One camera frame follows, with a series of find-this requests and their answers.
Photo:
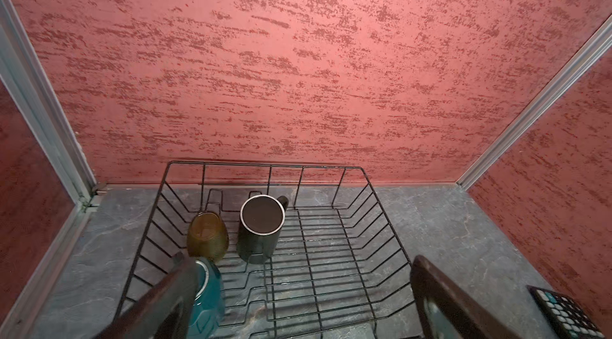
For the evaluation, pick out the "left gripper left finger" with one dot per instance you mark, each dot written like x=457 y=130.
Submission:
x=164 y=311

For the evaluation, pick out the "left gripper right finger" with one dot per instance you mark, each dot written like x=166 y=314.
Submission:
x=446 y=311

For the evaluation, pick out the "black mug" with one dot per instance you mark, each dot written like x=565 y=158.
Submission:
x=261 y=220

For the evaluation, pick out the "black calculator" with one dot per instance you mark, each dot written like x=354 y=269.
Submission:
x=564 y=315

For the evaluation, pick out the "left corner aluminium profile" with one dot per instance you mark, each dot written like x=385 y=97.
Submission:
x=26 y=81

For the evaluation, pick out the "corner aluminium profile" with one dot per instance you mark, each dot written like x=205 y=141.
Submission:
x=594 y=48
x=26 y=81

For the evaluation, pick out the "right corner aluminium profile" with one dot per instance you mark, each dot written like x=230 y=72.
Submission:
x=594 y=48

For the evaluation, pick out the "black wire dish rack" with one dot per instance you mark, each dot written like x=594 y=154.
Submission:
x=312 y=251

